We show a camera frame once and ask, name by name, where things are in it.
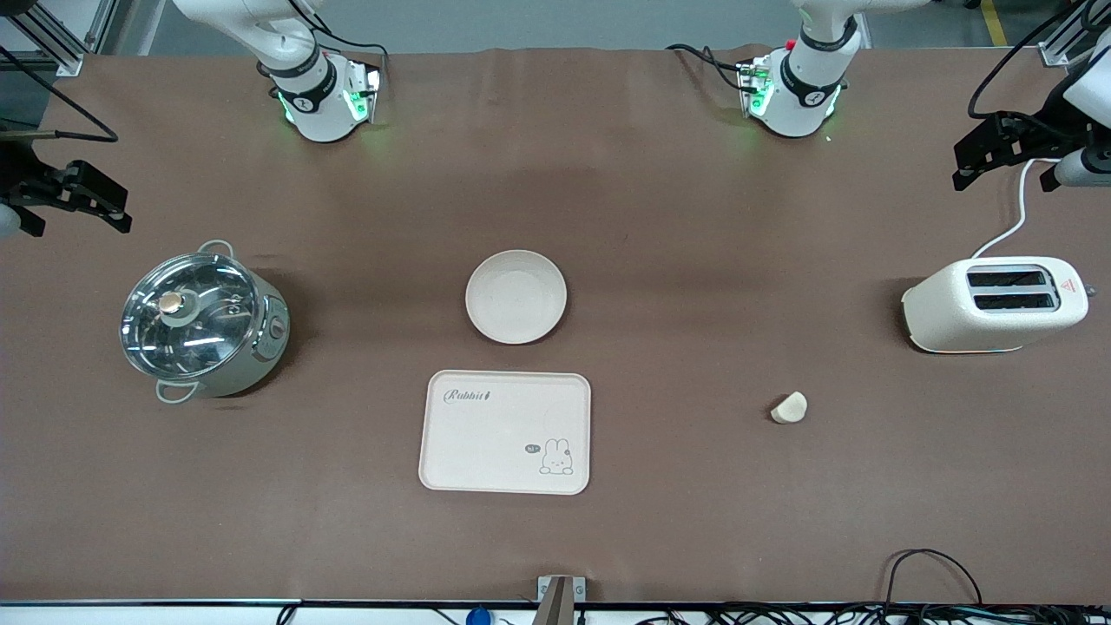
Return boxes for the glass pot lid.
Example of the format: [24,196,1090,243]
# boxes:
[120,252,261,379]

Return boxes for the cream two-slot toaster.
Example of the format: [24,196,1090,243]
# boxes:
[901,256,1096,354]

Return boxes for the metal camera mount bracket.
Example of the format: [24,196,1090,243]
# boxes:
[536,575,587,625]

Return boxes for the black looped cable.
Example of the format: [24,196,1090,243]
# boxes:
[884,549,983,609]

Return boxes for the cream round plate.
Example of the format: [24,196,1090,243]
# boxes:
[465,250,569,345]

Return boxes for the cream rabbit print tray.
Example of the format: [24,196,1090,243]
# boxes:
[418,370,592,496]

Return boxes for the black base cable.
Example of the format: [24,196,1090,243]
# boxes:
[295,17,389,86]
[666,43,749,94]

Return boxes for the aluminium frame profile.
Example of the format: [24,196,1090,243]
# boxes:
[1040,0,1111,68]
[0,0,118,77]

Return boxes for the brown table mat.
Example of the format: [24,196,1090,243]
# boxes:
[0,43,1111,606]

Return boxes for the black cable tangle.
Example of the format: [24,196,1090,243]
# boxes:
[608,602,1111,625]

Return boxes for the steel pot with glass lid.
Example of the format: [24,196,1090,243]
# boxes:
[122,239,292,405]

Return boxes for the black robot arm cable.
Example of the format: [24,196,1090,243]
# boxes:
[0,43,119,145]
[967,0,1105,124]

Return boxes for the white toaster power cable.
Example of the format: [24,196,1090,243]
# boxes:
[970,156,1073,260]

